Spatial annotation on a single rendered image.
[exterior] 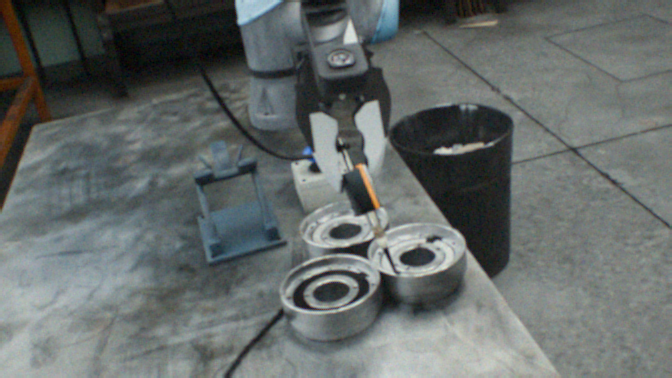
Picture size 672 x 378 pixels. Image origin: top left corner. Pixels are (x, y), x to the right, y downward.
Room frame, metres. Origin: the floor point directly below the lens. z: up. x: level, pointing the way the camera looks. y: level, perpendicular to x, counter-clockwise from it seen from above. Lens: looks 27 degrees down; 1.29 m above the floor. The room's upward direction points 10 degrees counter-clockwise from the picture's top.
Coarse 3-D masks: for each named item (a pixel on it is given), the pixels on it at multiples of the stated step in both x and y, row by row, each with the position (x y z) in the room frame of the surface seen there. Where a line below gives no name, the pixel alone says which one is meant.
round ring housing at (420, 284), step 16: (416, 224) 0.77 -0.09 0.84; (432, 224) 0.76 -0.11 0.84; (400, 240) 0.76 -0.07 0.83; (448, 240) 0.74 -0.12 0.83; (400, 256) 0.73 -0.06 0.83; (416, 256) 0.74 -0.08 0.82; (432, 256) 0.73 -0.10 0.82; (464, 256) 0.69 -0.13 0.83; (384, 272) 0.68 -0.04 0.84; (416, 272) 0.69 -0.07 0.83; (432, 272) 0.67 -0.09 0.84; (448, 272) 0.67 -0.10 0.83; (464, 272) 0.69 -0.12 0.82; (384, 288) 0.69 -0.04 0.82; (400, 288) 0.67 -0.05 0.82; (416, 288) 0.67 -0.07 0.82; (432, 288) 0.67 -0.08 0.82; (448, 288) 0.68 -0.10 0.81
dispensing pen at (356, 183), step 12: (336, 144) 0.75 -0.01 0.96; (348, 144) 0.74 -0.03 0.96; (348, 156) 0.74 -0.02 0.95; (348, 168) 0.73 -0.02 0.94; (348, 180) 0.71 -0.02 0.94; (360, 180) 0.71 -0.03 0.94; (348, 192) 0.72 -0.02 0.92; (360, 192) 0.70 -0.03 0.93; (360, 204) 0.70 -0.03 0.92; (372, 204) 0.70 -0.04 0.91; (360, 216) 0.69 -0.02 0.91; (372, 216) 0.70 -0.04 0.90; (372, 228) 0.70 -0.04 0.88; (384, 240) 0.69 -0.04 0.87; (384, 252) 0.69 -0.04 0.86
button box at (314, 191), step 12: (300, 168) 0.96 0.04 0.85; (312, 168) 0.94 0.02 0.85; (300, 180) 0.92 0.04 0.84; (312, 180) 0.92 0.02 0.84; (324, 180) 0.92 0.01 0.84; (300, 192) 0.93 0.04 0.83; (312, 192) 0.91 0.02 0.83; (324, 192) 0.92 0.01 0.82; (336, 192) 0.92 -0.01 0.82; (312, 204) 0.91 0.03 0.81; (324, 204) 0.92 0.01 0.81
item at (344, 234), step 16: (320, 208) 0.84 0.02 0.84; (336, 208) 0.85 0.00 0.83; (304, 224) 0.82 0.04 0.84; (320, 224) 0.83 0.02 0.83; (336, 224) 0.82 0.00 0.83; (352, 224) 0.82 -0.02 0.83; (368, 224) 0.81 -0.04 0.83; (384, 224) 0.78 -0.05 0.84; (304, 240) 0.78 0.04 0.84; (336, 240) 0.78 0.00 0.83; (352, 240) 0.78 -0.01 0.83; (368, 240) 0.75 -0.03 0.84; (320, 256) 0.76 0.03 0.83; (368, 256) 0.75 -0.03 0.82
